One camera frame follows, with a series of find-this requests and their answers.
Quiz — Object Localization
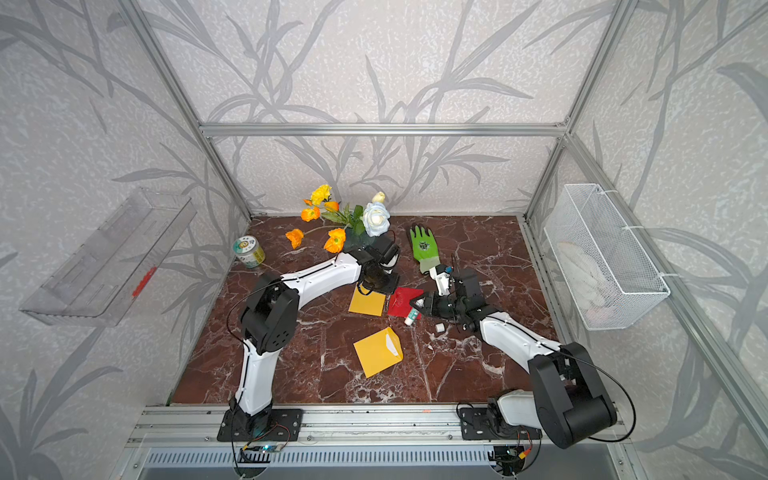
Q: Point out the small tin can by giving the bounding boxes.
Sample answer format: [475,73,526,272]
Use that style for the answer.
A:
[233,235,266,269]

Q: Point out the yellow envelope front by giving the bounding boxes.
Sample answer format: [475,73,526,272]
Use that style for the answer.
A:
[354,327,404,378]

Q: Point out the blue glass vase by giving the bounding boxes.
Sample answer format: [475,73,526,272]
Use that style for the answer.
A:
[343,227,376,252]

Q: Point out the yellow envelope near vase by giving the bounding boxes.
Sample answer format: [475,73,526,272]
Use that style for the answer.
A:
[349,288,387,317]

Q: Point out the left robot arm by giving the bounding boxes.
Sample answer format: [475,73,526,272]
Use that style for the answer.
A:
[231,236,400,419]

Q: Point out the green white glue stick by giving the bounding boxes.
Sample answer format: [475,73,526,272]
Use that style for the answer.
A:
[404,309,420,326]

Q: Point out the green work glove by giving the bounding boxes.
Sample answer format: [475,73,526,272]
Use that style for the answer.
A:
[409,225,441,274]

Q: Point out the red envelope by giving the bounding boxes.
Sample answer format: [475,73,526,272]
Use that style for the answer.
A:
[387,287,424,318]

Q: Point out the white cloth in basket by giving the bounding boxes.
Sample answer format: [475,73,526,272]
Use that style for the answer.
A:
[558,242,615,323]

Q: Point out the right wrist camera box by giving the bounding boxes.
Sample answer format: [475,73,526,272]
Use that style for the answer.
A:
[428,264,453,296]

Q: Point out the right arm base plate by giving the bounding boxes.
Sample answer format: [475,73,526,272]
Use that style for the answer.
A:
[455,402,542,440]

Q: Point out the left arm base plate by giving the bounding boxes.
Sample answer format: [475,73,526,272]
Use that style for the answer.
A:
[216,408,304,443]

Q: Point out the artificial flower bouquet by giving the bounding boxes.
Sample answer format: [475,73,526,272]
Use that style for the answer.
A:
[299,184,391,254]

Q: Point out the white wire basket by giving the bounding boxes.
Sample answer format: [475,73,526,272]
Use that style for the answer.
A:
[544,183,670,331]

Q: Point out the aluminium front rail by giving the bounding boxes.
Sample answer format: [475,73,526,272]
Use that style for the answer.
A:
[125,403,631,448]

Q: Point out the clear plastic wall shelf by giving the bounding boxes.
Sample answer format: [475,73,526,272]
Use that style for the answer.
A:
[20,188,197,327]

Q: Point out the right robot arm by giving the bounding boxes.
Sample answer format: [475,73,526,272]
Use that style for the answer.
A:
[410,264,617,449]

